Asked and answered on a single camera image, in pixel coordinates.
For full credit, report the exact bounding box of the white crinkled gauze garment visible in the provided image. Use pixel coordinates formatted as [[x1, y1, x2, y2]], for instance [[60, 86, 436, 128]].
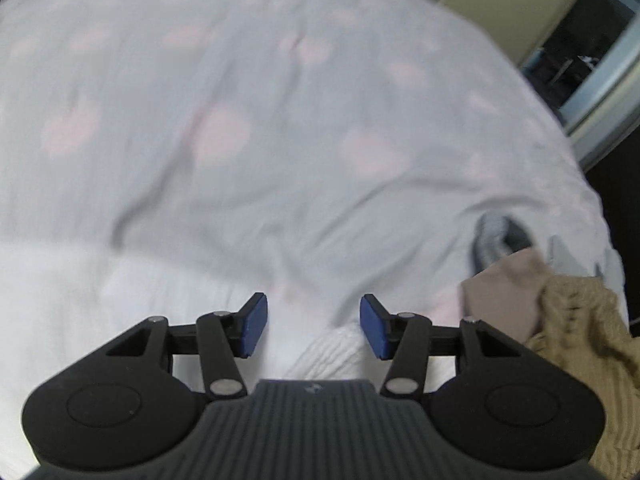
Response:
[[1, 242, 383, 479]]

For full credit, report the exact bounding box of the beige taupe cloth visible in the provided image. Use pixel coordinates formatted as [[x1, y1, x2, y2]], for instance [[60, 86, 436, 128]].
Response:
[[461, 248, 552, 344]]

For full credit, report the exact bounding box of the grey sock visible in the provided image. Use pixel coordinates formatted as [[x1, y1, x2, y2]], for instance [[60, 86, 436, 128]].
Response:
[[471, 211, 533, 274]]

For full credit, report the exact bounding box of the tan striped knit garment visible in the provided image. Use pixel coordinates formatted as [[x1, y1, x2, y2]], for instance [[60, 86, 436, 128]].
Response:
[[526, 275, 639, 479]]

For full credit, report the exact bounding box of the grey bedsheet with pink hearts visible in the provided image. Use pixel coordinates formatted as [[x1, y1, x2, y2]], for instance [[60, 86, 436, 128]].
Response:
[[1, 0, 613, 356]]

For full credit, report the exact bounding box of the grey door frame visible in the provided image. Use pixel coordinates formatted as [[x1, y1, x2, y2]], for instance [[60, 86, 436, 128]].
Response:
[[519, 0, 640, 162]]

